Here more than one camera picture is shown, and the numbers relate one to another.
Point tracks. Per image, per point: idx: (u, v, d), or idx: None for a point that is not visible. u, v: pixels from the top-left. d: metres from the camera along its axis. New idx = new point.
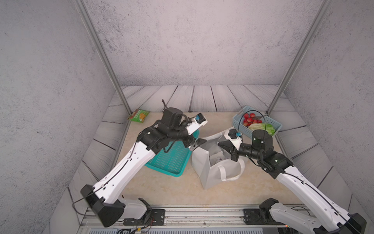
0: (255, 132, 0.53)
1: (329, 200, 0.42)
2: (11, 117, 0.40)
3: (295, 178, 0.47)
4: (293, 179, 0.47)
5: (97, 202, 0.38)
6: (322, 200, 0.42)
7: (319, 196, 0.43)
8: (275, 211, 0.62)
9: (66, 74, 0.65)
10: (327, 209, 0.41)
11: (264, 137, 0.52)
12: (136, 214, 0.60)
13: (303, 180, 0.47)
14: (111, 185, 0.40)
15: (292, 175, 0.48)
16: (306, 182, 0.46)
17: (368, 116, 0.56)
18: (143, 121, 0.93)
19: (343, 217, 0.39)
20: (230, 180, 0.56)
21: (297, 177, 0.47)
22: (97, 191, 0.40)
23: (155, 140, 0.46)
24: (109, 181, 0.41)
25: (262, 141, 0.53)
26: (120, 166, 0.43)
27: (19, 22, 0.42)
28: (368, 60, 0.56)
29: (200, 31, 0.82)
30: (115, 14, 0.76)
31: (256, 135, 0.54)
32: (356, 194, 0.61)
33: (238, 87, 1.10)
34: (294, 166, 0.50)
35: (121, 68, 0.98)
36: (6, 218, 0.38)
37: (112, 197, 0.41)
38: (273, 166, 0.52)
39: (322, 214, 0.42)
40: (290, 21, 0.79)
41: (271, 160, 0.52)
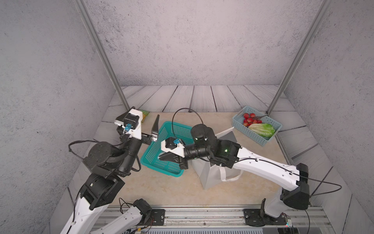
0: (195, 131, 0.46)
1: (281, 164, 0.44)
2: (11, 117, 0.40)
3: (249, 158, 0.45)
4: (248, 161, 0.44)
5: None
6: (276, 168, 0.43)
7: (273, 166, 0.43)
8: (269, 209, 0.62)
9: (66, 74, 0.65)
10: (283, 174, 0.42)
11: (204, 133, 0.44)
12: (132, 222, 0.61)
13: (256, 157, 0.45)
14: None
15: (245, 157, 0.45)
16: (258, 158, 0.45)
17: (368, 116, 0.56)
18: (143, 121, 1.17)
19: (296, 175, 0.42)
20: (230, 180, 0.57)
21: (250, 157, 0.45)
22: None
23: (98, 196, 0.37)
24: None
25: (205, 138, 0.45)
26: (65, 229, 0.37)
27: (19, 22, 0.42)
28: (368, 60, 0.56)
29: (200, 31, 0.82)
30: (114, 14, 0.76)
31: (196, 135, 0.45)
32: (356, 194, 0.61)
33: (238, 87, 1.10)
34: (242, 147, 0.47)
35: (121, 68, 0.98)
36: (6, 218, 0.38)
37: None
38: (226, 158, 0.46)
39: (282, 181, 0.43)
40: (290, 21, 0.79)
41: (221, 151, 0.47)
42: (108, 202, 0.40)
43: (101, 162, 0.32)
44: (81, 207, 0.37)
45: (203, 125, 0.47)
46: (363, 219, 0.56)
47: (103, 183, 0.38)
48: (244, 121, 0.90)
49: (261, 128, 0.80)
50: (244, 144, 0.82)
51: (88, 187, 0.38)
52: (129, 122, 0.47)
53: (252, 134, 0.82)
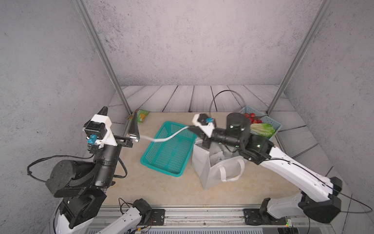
0: (231, 119, 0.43)
1: (313, 171, 0.42)
2: (11, 117, 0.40)
3: (282, 159, 0.42)
4: (280, 162, 0.42)
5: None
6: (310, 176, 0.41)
7: (306, 173, 0.41)
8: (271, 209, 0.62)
9: (66, 74, 0.65)
10: (317, 184, 0.40)
11: (242, 123, 0.41)
12: (132, 223, 0.61)
13: (289, 159, 0.43)
14: None
15: (277, 158, 0.43)
16: (292, 162, 0.42)
17: (368, 116, 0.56)
18: (143, 121, 1.17)
19: (328, 187, 0.39)
20: (230, 180, 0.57)
21: (283, 159, 0.43)
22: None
23: (76, 214, 0.33)
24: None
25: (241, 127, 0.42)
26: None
27: (19, 22, 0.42)
28: (368, 60, 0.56)
29: (200, 30, 0.82)
30: (114, 14, 0.76)
31: (233, 123, 0.43)
32: (356, 194, 0.61)
33: (238, 87, 1.10)
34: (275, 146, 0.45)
35: (121, 68, 0.98)
36: (6, 218, 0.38)
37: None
38: (258, 152, 0.43)
39: (313, 189, 0.41)
40: (290, 21, 0.78)
41: (253, 146, 0.45)
42: (90, 216, 0.37)
43: (63, 185, 0.27)
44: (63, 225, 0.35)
45: (241, 114, 0.44)
46: (363, 219, 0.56)
47: (81, 200, 0.34)
48: None
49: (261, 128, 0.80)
50: None
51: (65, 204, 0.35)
52: (93, 133, 0.36)
53: None
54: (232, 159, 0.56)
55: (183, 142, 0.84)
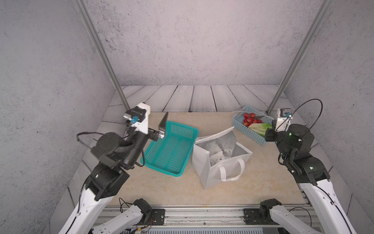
0: (294, 127, 0.44)
1: None
2: (11, 117, 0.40)
3: (326, 194, 0.40)
4: (322, 195, 0.40)
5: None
6: (347, 229, 0.37)
7: (343, 224, 0.37)
8: (275, 213, 0.62)
9: (66, 74, 0.65)
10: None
11: (303, 135, 0.42)
12: (133, 221, 0.61)
13: (334, 200, 0.39)
14: None
15: (323, 190, 0.40)
16: (336, 204, 0.39)
17: (368, 116, 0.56)
18: None
19: None
20: (230, 180, 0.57)
21: (327, 195, 0.40)
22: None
23: (104, 187, 0.37)
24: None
25: (299, 139, 0.44)
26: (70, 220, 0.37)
27: (20, 22, 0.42)
28: (368, 60, 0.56)
29: (200, 30, 0.82)
30: (115, 14, 0.76)
31: (293, 131, 0.44)
32: (356, 194, 0.61)
33: (238, 87, 1.10)
34: (330, 182, 0.41)
35: (121, 68, 0.98)
36: (6, 218, 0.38)
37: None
38: (303, 170, 0.43)
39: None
40: (290, 21, 0.78)
41: (304, 164, 0.43)
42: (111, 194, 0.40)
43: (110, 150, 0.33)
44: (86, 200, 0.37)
45: (307, 128, 0.44)
46: (363, 219, 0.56)
47: (109, 174, 0.38)
48: (244, 120, 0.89)
49: (261, 128, 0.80)
50: (245, 144, 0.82)
51: (93, 179, 0.39)
52: (137, 114, 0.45)
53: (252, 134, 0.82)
54: (232, 159, 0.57)
55: (183, 142, 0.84)
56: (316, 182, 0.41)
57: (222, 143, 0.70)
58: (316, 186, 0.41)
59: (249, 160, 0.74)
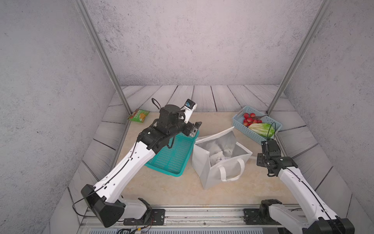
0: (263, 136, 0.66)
1: (322, 201, 0.44)
2: (11, 117, 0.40)
3: (294, 175, 0.51)
4: (291, 175, 0.51)
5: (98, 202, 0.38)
6: (313, 197, 0.44)
7: (308, 193, 0.46)
8: (273, 208, 0.63)
9: (66, 74, 0.65)
10: (314, 204, 0.43)
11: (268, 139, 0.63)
12: (136, 214, 0.60)
13: (301, 178, 0.50)
14: (112, 184, 0.41)
15: (291, 172, 0.52)
16: (303, 180, 0.49)
17: (368, 116, 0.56)
18: (143, 121, 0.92)
19: (327, 215, 0.40)
20: (230, 180, 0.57)
21: (296, 175, 0.51)
22: (98, 190, 0.40)
23: (157, 139, 0.47)
24: (110, 180, 0.41)
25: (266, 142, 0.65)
26: (122, 165, 0.43)
27: (20, 22, 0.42)
28: (368, 60, 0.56)
29: (200, 31, 0.82)
30: (115, 14, 0.76)
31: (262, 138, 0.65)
32: (356, 194, 0.61)
33: (238, 87, 1.10)
34: (299, 168, 0.53)
35: (121, 68, 0.98)
36: (6, 218, 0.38)
37: (113, 197, 0.41)
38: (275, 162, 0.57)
39: (309, 209, 0.44)
40: (290, 21, 0.78)
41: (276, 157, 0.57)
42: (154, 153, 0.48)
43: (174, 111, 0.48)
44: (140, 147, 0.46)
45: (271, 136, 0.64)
46: (363, 219, 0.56)
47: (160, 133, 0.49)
48: (244, 121, 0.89)
49: (261, 128, 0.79)
50: (244, 144, 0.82)
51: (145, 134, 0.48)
52: (189, 101, 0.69)
53: (252, 134, 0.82)
54: (232, 159, 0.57)
55: (183, 142, 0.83)
56: (286, 167, 0.54)
57: (222, 143, 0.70)
58: (287, 169, 0.53)
59: (249, 160, 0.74)
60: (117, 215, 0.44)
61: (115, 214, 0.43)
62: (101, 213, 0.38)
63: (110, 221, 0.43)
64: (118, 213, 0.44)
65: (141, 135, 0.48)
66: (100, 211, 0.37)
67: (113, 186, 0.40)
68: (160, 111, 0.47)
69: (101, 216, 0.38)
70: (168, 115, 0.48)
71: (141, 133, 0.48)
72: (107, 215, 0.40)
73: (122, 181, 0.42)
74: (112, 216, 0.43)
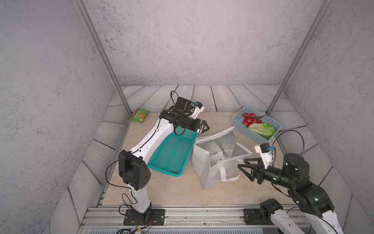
0: (289, 157, 0.48)
1: None
2: (11, 117, 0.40)
3: (331, 226, 0.40)
4: (327, 226, 0.41)
5: (137, 160, 0.46)
6: None
7: None
8: (277, 221, 0.62)
9: (66, 74, 0.65)
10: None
11: (298, 164, 0.45)
12: (140, 206, 0.61)
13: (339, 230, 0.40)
14: (145, 147, 0.50)
15: (327, 222, 0.41)
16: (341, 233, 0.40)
17: (368, 116, 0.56)
18: (143, 121, 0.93)
19: None
20: (230, 180, 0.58)
21: (331, 224, 0.40)
22: (135, 152, 0.48)
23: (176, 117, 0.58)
24: (143, 145, 0.50)
25: (296, 168, 0.46)
26: (150, 134, 0.53)
27: (20, 22, 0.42)
28: (368, 60, 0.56)
29: (200, 31, 0.82)
30: (115, 14, 0.76)
31: (289, 161, 0.47)
32: (356, 194, 0.61)
33: (238, 87, 1.10)
34: (334, 211, 0.42)
35: (121, 68, 0.98)
36: (6, 218, 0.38)
37: (146, 157, 0.49)
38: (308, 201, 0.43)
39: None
40: (290, 21, 0.78)
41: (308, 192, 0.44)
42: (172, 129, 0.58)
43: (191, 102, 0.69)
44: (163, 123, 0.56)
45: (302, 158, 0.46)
46: (363, 219, 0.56)
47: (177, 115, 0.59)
48: (244, 121, 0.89)
49: (261, 128, 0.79)
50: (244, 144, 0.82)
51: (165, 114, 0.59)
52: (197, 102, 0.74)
53: (252, 134, 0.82)
54: (232, 159, 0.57)
55: (183, 141, 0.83)
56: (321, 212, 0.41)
57: (222, 143, 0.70)
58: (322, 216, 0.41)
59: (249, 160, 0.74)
60: (145, 180, 0.52)
61: (145, 178, 0.51)
62: (140, 170, 0.46)
63: (141, 184, 0.50)
64: (146, 178, 0.52)
65: (162, 113, 0.59)
66: (140, 167, 0.45)
67: (146, 148, 0.49)
68: (179, 98, 0.64)
69: (138, 174, 0.46)
70: (186, 102, 0.64)
71: (163, 112, 0.60)
72: (142, 173, 0.48)
73: (153, 145, 0.51)
74: (144, 179, 0.50)
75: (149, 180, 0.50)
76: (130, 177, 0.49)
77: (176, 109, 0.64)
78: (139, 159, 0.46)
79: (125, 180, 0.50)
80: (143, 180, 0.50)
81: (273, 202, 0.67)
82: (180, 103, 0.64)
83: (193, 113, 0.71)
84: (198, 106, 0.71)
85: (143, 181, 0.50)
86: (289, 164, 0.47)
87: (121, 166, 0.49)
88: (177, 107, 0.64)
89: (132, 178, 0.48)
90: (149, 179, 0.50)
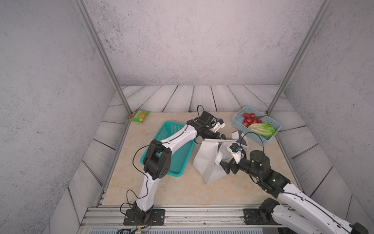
0: (253, 154, 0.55)
1: (330, 212, 0.45)
2: (11, 117, 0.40)
3: (295, 195, 0.50)
4: (292, 196, 0.50)
5: (164, 150, 0.53)
6: (323, 214, 0.45)
7: (316, 210, 0.46)
8: (278, 216, 0.61)
9: (66, 74, 0.65)
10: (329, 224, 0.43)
11: (262, 160, 0.55)
12: (145, 203, 0.62)
13: (303, 196, 0.49)
14: (173, 142, 0.57)
15: (291, 192, 0.51)
16: (306, 198, 0.49)
17: (368, 116, 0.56)
18: (143, 121, 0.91)
19: (346, 229, 0.41)
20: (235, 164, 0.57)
21: (296, 194, 0.50)
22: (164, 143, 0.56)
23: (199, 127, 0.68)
24: (172, 140, 0.58)
25: (260, 164, 0.55)
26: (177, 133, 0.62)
27: (19, 22, 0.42)
28: (368, 60, 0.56)
29: (200, 31, 0.82)
30: (115, 14, 0.76)
31: (254, 158, 0.57)
32: (356, 194, 0.61)
33: (238, 87, 1.10)
34: (292, 184, 0.53)
35: (120, 68, 0.98)
36: (6, 218, 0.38)
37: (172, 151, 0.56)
38: (272, 186, 0.54)
39: (327, 229, 0.44)
40: (290, 21, 0.79)
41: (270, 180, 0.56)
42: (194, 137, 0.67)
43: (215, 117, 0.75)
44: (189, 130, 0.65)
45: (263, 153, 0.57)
46: (363, 220, 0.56)
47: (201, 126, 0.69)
48: (244, 121, 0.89)
49: (261, 128, 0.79)
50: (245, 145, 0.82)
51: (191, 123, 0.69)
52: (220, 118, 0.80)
53: (252, 134, 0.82)
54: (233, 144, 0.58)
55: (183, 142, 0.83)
56: (283, 188, 0.52)
57: None
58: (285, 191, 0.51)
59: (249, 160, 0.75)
60: (163, 172, 0.56)
61: (166, 169, 0.56)
62: (166, 159, 0.52)
63: (161, 173, 0.55)
64: (165, 169, 0.56)
65: (190, 121, 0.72)
66: (167, 157, 0.52)
67: (174, 144, 0.57)
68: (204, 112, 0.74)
69: (162, 163, 0.53)
70: (210, 115, 0.73)
71: (190, 120, 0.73)
72: (165, 164, 0.54)
73: (179, 143, 0.59)
74: (164, 169, 0.55)
75: (166, 172, 0.58)
76: (153, 165, 0.55)
77: (200, 120, 0.75)
78: (166, 150, 0.53)
79: (147, 166, 0.57)
80: (163, 170, 0.55)
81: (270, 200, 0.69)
82: (206, 116, 0.74)
83: (213, 127, 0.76)
84: (219, 121, 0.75)
85: (164, 171, 0.56)
86: (255, 161, 0.57)
87: (148, 152, 0.56)
88: (201, 119, 0.74)
89: (155, 167, 0.55)
90: (166, 172, 0.58)
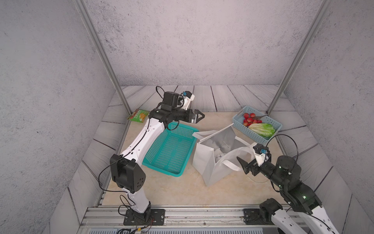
0: (282, 161, 0.49)
1: None
2: (11, 117, 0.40)
3: (322, 222, 0.43)
4: (319, 222, 0.44)
5: (129, 163, 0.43)
6: None
7: None
8: (277, 221, 0.62)
9: (66, 74, 0.65)
10: None
11: (291, 168, 0.47)
12: (140, 207, 0.61)
13: (330, 225, 0.43)
14: (137, 149, 0.48)
15: (319, 219, 0.44)
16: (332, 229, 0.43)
17: (368, 116, 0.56)
18: (143, 121, 1.17)
19: None
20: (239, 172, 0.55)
21: (324, 222, 0.43)
22: (126, 155, 0.47)
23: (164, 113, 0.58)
24: (134, 147, 0.49)
25: (289, 172, 0.48)
26: (140, 136, 0.52)
27: (19, 22, 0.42)
28: (368, 60, 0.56)
29: (200, 31, 0.82)
30: (114, 14, 0.76)
31: (281, 165, 0.50)
32: (356, 194, 0.61)
33: (238, 87, 1.10)
34: (323, 207, 0.45)
35: (120, 68, 0.98)
36: (6, 218, 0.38)
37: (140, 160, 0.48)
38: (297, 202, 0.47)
39: None
40: (290, 21, 0.79)
41: (297, 194, 0.47)
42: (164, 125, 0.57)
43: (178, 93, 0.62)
44: (153, 122, 0.56)
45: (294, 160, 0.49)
46: (363, 220, 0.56)
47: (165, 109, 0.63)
48: (244, 121, 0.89)
49: (261, 128, 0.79)
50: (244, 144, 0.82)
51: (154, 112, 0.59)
52: (186, 91, 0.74)
53: (252, 134, 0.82)
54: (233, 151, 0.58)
55: (183, 142, 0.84)
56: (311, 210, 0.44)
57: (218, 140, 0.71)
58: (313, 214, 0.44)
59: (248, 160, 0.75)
60: (140, 183, 0.50)
61: (141, 179, 0.50)
62: (134, 172, 0.45)
63: (138, 185, 0.49)
64: (140, 180, 0.50)
65: (152, 113, 0.59)
66: (133, 169, 0.44)
67: (138, 151, 0.48)
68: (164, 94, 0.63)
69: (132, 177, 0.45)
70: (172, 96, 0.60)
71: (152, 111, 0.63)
72: (137, 176, 0.47)
73: (145, 146, 0.50)
74: (138, 181, 0.49)
75: (144, 181, 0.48)
76: (124, 181, 0.48)
77: (165, 105, 0.63)
78: (131, 162, 0.45)
79: (121, 184, 0.49)
80: (138, 182, 0.49)
81: (273, 202, 0.67)
82: (168, 98, 0.61)
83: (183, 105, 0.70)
84: (187, 95, 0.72)
85: (139, 183, 0.50)
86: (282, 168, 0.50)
87: (113, 171, 0.48)
88: (165, 104, 0.63)
89: (127, 181, 0.47)
90: (144, 180, 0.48)
